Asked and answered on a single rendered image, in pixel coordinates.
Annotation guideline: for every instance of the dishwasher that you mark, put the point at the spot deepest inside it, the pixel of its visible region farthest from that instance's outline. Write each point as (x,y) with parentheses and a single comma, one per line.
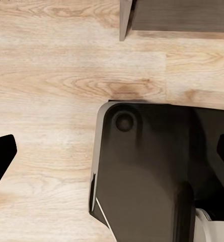
(178,15)

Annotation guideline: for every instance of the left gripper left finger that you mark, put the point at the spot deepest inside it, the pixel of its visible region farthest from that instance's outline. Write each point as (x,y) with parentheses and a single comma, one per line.
(8,150)

